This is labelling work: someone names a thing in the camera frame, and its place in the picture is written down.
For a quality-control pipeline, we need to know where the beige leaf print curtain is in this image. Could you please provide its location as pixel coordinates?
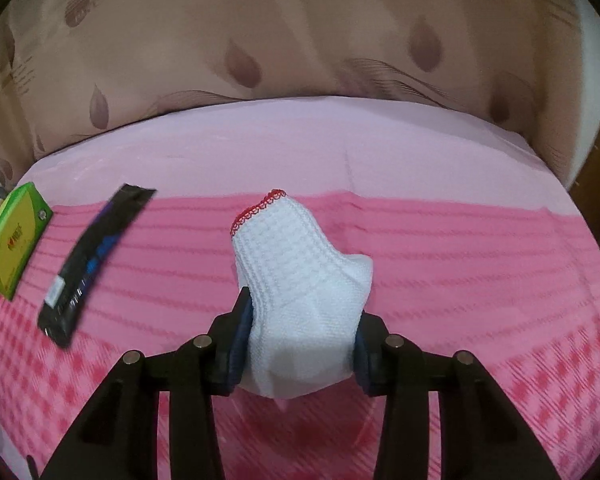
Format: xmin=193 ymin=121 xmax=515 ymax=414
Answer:
xmin=0 ymin=0 xmax=581 ymax=191

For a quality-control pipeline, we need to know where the pink checked blanket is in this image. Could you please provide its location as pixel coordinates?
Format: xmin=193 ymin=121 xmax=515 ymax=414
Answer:
xmin=0 ymin=94 xmax=600 ymax=480

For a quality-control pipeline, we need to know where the green tissue box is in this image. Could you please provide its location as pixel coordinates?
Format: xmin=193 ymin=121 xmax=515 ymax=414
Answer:
xmin=0 ymin=183 xmax=54 ymax=302

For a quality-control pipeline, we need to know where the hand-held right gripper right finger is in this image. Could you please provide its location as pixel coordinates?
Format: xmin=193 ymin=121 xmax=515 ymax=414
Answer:
xmin=350 ymin=310 xmax=563 ymax=480

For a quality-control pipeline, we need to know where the black packet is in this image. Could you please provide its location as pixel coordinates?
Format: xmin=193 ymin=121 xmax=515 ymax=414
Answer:
xmin=37 ymin=183 xmax=157 ymax=347

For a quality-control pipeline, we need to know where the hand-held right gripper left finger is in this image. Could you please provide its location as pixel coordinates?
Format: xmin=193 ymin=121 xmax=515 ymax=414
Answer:
xmin=40 ymin=286 xmax=253 ymax=480

